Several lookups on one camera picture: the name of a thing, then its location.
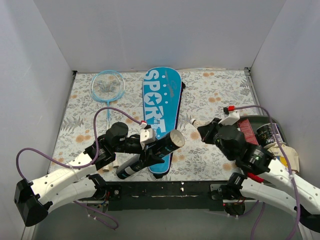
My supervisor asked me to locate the white feather shuttlecock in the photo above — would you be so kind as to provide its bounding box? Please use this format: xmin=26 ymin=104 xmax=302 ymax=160
xmin=189 ymin=118 xmax=208 ymax=129
xmin=171 ymin=133 xmax=185 ymax=148

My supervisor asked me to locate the black shuttlecock tube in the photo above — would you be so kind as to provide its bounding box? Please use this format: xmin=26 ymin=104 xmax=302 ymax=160
xmin=116 ymin=129 xmax=185 ymax=180

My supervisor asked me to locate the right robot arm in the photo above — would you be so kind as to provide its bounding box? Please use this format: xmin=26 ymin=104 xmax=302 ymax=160
xmin=191 ymin=118 xmax=320 ymax=232

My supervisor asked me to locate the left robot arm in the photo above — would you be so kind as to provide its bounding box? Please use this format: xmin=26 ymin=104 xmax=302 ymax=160
xmin=14 ymin=122 xmax=158 ymax=227

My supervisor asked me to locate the red snack packet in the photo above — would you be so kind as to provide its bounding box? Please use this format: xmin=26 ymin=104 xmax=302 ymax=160
xmin=237 ymin=119 xmax=259 ymax=145

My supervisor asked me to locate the metal tray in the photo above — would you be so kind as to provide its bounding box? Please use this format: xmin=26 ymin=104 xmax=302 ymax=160
xmin=237 ymin=114 xmax=298 ymax=176

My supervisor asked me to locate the dark paper cup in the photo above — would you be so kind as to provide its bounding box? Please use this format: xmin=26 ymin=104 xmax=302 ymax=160
xmin=256 ymin=123 xmax=286 ymax=149

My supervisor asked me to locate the floral table cloth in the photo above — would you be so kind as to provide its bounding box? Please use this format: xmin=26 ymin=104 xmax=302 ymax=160
xmin=49 ymin=70 xmax=259 ymax=181

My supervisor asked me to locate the blue sport racket cover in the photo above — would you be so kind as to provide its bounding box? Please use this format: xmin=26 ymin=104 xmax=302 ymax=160
xmin=142 ymin=66 xmax=185 ymax=179

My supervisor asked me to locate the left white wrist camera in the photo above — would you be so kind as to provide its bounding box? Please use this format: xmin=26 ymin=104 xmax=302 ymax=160
xmin=139 ymin=121 xmax=156 ymax=150

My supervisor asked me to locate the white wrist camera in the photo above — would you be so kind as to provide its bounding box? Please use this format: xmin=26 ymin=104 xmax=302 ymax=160
xmin=218 ymin=105 xmax=240 ymax=126
xmin=139 ymin=121 xmax=156 ymax=150

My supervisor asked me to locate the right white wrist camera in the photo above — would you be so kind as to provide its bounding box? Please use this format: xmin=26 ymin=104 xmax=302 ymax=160
xmin=218 ymin=105 xmax=240 ymax=126

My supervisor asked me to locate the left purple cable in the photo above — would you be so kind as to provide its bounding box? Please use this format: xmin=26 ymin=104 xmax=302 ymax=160
xmin=15 ymin=106 xmax=148 ymax=230

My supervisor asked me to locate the purple cable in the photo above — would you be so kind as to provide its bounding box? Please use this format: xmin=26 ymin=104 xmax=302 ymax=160
xmin=233 ymin=104 xmax=301 ymax=240
xmin=15 ymin=106 xmax=148 ymax=230

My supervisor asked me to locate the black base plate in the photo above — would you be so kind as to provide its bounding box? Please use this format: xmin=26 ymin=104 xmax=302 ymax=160
xmin=107 ymin=180 xmax=245 ymax=211

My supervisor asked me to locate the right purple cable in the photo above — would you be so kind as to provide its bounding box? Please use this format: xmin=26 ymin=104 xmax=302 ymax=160
xmin=233 ymin=104 xmax=301 ymax=240

